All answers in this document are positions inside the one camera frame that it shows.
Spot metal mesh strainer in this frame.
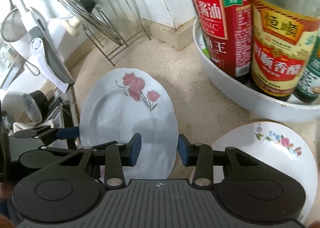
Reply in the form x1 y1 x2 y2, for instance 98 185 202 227
1 8 40 76

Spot white kitchen appliance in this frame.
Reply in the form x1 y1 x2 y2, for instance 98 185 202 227
14 0 84 93

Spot white plate red flowers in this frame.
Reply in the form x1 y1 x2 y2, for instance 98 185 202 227
80 68 178 181

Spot red label soy sauce bottle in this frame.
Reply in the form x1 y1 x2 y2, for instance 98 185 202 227
192 0 253 83

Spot white plate small flowers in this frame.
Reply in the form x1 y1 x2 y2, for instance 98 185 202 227
202 121 319 225

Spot white two-tier turntable rack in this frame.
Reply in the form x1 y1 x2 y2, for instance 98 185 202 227
193 19 319 123

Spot green label cooking wine bottle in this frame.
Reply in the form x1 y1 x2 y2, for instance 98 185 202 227
293 35 320 103

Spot yellow label vinegar bottle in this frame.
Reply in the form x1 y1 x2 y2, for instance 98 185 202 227
251 0 319 101

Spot metal wire lid rack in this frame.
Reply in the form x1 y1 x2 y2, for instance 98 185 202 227
81 2 151 66

